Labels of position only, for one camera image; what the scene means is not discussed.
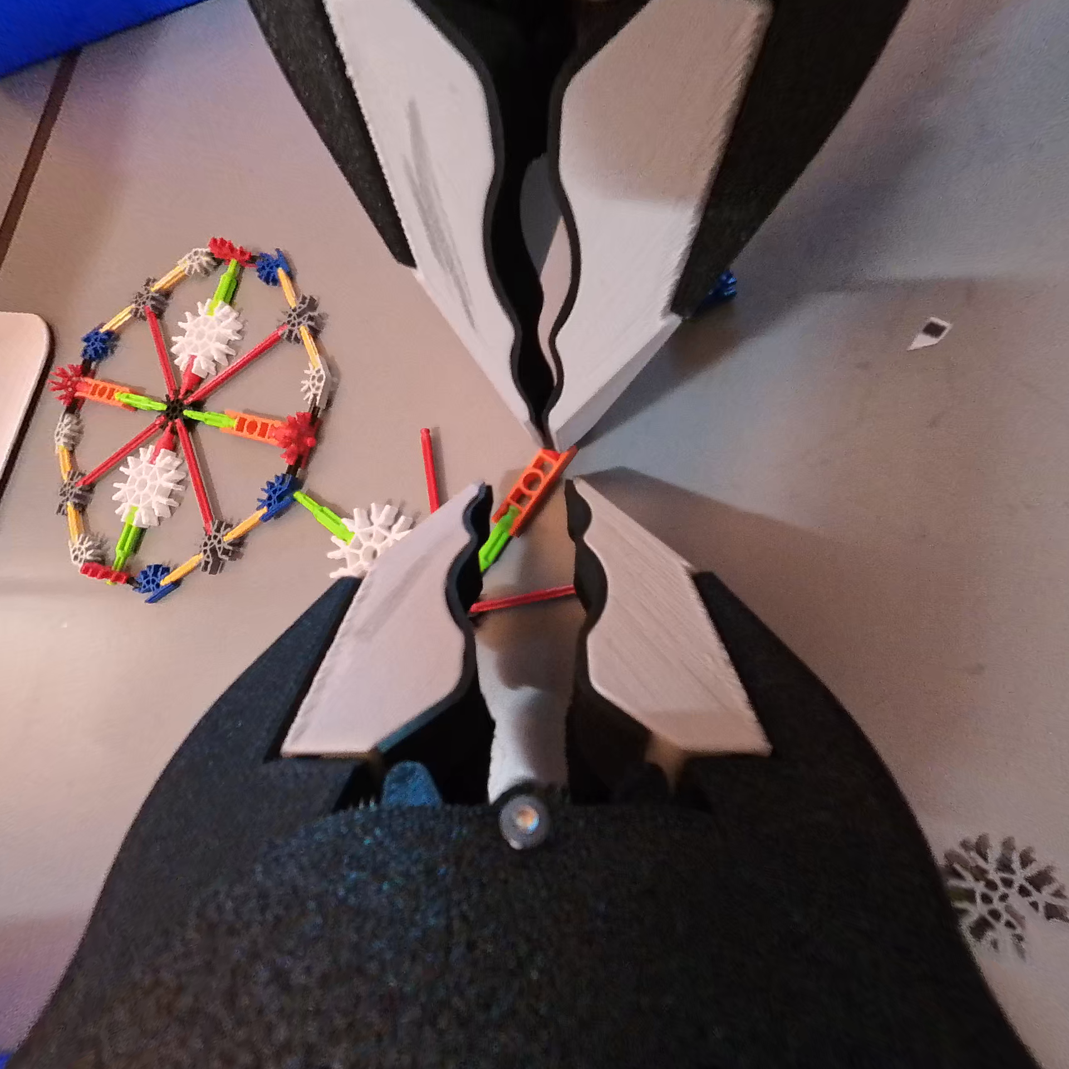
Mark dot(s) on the colourful toy wheel model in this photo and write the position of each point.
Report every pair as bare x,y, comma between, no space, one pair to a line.
175,409

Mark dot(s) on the white flat stand base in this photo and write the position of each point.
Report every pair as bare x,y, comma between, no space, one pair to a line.
21,392

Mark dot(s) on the half-built spoke toy model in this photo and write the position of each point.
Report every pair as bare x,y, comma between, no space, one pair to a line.
372,539

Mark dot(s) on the orange ladder connector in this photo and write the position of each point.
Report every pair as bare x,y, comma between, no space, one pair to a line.
534,489

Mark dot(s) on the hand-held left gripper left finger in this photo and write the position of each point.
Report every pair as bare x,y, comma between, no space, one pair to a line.
384,660

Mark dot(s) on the blue plastic bin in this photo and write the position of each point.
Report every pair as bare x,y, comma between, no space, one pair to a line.
83,29

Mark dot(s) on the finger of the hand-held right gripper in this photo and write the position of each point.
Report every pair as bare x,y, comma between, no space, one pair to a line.
434,167
643,209

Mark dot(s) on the green toy rod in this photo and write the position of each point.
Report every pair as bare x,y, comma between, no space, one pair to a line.
494,544

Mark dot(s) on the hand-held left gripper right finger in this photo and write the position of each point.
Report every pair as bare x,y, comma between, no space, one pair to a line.
668,660

